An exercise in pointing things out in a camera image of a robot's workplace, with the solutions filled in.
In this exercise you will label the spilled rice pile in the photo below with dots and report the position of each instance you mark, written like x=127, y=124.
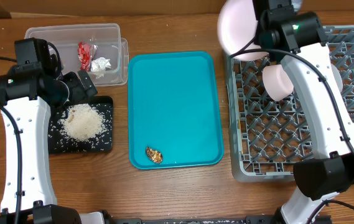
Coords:
x=83, y=123

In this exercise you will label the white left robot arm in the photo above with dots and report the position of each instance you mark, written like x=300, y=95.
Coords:
x=30, y=92

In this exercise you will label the clear plastic bin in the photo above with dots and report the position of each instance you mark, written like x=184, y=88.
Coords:
x=107, y=38

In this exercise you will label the white round plate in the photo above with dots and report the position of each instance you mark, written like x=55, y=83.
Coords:
x=237, y=25

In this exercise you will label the pink bowl with rice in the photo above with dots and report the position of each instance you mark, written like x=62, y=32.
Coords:
x=276, y=82

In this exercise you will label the white tissue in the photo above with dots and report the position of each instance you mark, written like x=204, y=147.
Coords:
x=99, y=66

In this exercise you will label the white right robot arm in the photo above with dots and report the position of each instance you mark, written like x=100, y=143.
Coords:
x=299, y=43

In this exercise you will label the red snack wrapper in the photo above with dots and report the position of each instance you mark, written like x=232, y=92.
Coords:
x=86, y=52

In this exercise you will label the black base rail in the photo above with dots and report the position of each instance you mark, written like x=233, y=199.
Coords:
x=252, y=219

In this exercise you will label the gold wrapper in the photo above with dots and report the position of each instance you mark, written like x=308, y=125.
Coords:
x=154, y=155

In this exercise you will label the grey dishwasher rack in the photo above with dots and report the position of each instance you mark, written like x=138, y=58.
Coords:
x=267, y=137

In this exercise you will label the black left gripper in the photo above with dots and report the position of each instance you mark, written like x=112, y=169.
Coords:
x=79, y=93

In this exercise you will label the teal plastic tray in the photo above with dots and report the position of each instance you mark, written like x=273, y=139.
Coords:
x=173, y=108

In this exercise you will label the black waste tray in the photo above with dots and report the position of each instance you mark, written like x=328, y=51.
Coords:
x=60, y=144

